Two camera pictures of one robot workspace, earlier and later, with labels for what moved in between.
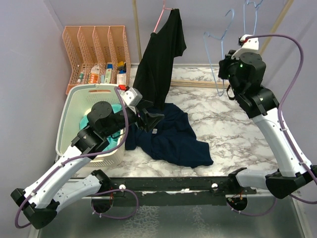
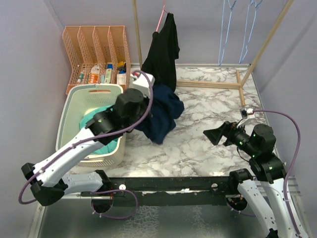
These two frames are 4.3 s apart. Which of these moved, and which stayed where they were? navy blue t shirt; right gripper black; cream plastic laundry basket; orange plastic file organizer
Moved: navy blue t shirt; right gripper black
Stayed: cream plastic laundry basket; orange plastic file organizer
